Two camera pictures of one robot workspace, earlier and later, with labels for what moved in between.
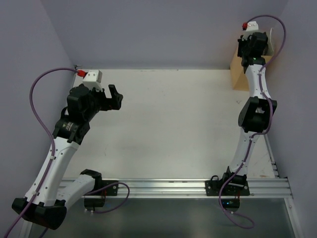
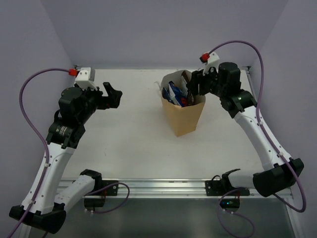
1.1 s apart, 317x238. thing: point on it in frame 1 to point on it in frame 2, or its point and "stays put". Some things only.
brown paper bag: x=239 y=78 to x=184 y=120
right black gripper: x=240 y=40 to x=199 y=77
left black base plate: x=111 y=191 stays put
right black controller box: x=231 y=203 stays put
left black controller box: x=94 y=202 stays put
